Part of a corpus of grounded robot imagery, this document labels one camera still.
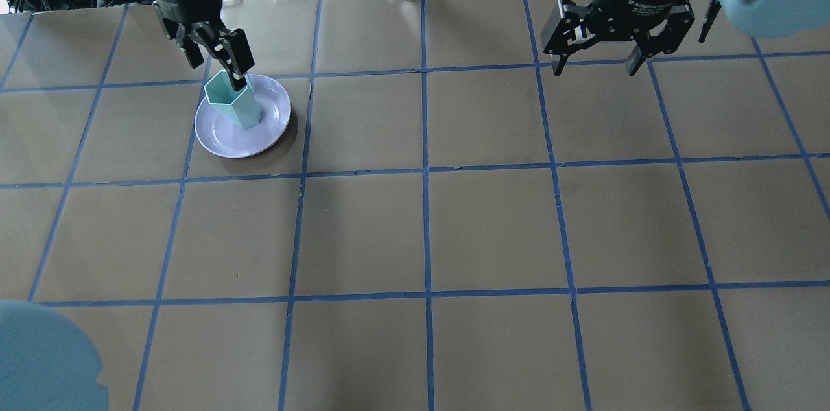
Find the light blue faceted cup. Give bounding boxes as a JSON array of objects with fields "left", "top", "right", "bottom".
[{"left": 204, "top": 71, "right": 263, "bottom": 130}]

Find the lilac plate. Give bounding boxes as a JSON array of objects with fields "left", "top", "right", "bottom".
[{"left": 195, "top": 75, "right": 292, "bottom": 159}]

